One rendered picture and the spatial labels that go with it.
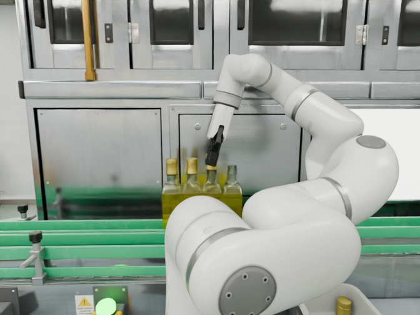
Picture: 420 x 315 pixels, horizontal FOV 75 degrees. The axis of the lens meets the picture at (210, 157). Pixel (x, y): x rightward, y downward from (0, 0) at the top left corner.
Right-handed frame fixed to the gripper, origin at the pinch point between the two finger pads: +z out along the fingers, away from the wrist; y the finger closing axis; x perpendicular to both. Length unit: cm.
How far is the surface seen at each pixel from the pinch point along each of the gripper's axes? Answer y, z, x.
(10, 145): -316, 99, -248
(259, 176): -12.3, 3.9, 18.5
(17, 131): -315, 76, -242
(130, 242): 6.1, 27.6, -16.1
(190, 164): 1.4, 3.3, -5.4
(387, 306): 10, 27, 59
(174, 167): 1.7, 5.1, -9.7
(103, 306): 20.1, 36.9, -16.8
